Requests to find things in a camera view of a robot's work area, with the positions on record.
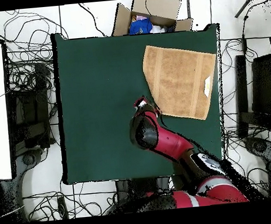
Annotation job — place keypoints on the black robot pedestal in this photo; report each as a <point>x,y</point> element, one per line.
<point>137,187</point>

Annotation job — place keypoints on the white garment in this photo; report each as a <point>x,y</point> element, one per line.
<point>157,29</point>

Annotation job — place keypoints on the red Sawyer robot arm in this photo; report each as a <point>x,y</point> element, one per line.
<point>171,144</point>

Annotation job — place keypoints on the black power strip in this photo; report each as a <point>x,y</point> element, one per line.
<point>62,207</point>

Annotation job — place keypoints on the dark green table cloth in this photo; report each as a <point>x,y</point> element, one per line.
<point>96,96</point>

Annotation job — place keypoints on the black monitor stand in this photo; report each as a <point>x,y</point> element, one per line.
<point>264,86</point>

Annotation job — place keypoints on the pink garment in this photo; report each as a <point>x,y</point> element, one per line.
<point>140,17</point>

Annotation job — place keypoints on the grey round base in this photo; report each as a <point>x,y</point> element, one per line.
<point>27,159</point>

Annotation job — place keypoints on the black equipment stand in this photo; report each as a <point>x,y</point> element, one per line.
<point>29,109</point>

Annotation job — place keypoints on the black slanted bar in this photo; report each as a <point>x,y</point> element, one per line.
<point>246,3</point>

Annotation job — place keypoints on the bright blue garment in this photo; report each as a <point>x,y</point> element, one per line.
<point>139,26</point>

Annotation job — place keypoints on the black wheeled base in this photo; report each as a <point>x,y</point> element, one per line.
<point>261,148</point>

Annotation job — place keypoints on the brown cardboard box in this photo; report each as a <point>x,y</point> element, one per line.
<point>122,21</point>

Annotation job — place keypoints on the orange terry towel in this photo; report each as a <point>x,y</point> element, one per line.
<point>180,82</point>

